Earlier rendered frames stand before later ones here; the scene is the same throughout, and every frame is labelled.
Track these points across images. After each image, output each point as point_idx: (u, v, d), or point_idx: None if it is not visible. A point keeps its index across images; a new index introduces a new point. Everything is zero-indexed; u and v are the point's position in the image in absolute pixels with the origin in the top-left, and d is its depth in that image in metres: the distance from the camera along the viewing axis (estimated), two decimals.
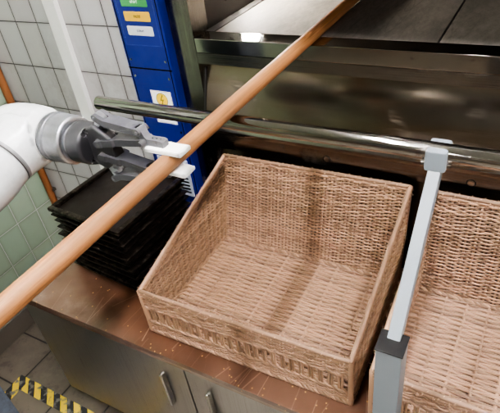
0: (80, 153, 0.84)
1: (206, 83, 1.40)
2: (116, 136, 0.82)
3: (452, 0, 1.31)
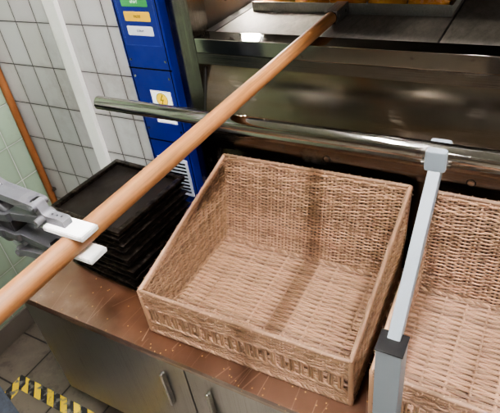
0: None
1: (206, 83, 1.40)
2: (14, 207, 0.68)
3: None
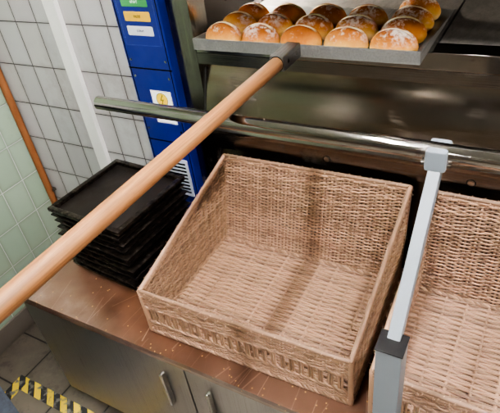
0: None
1: (206, 83, 1.40)
2: None
3: (452, 0, 1.31)
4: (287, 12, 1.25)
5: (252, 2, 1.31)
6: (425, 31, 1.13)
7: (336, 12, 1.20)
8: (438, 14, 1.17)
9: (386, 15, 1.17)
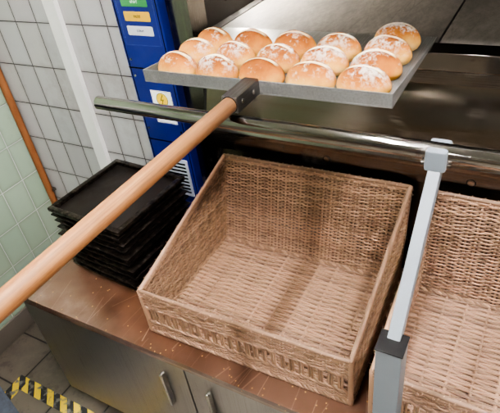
0: None
1: None
2: None
3: (452, 0, 1.31)
4: (250, 39, 1.12)
5: (212, 27, 1.18)
6: (402, 65, 0.99)
7: (303, 41, 1.07)
8: (418, 43, 1.04)
9: (359, 44, 1.03)
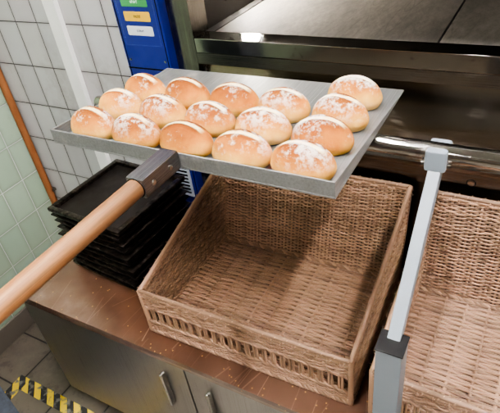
0: None
1: None
2: None
3: (452, 0, 1.31)
4: (182, 91, 0.94)
5: (142, 74, 1.00)
6: (356, 131, 0.81)
7: (243, 96, 0.89)
8: (379, 102, 0.86)
9: (307, 102, 0.85)
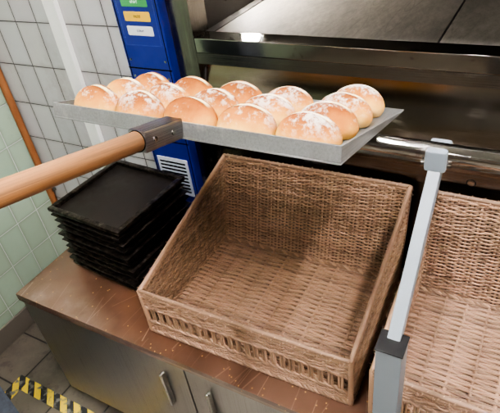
0: None
1: None
2: None
3: (452, 0, 1.31)
4: (189, 86, 0.96)
5: (151, 72, 1.02)
6: (360, 127, 0.82)
7: (249, 92, 0.91)
8: (381, 110, 0.88)
9: (312, 102, 0.87)
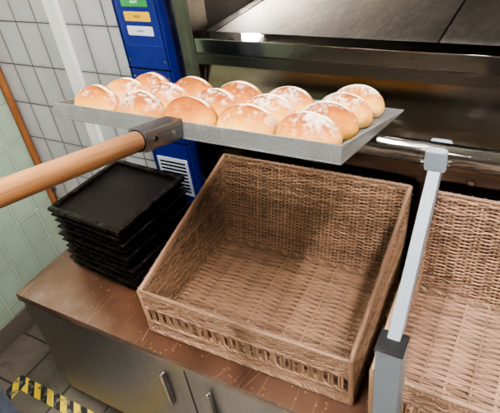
0: None
1: None
2: None
3: (452, 0, 1.31)
4: (189, 86, 0.96)
5: (151, 72, 1.02)
6: (360, 127, 0.82)
7: (249, 92, 0.91)
8: (381, 110, 0.88)
9: (312, 102, 0.87)
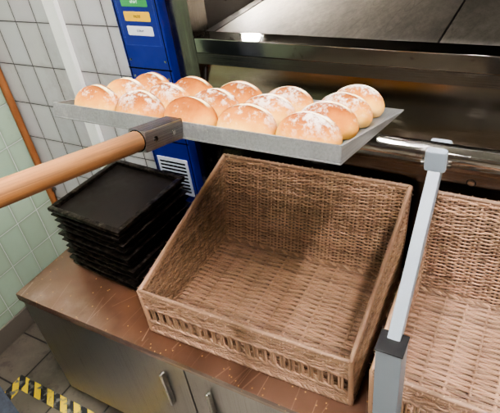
0: None
1: None
2: None
3: (452, 0, 1.31)
4: (189, 86, 0.96)
5: (151, 72, 1.02)
6: (360, 127, 0.82)
7: (249, 92, 0.91)
8: (381, 110, 0.88)
9: (312, 102, 0.87)
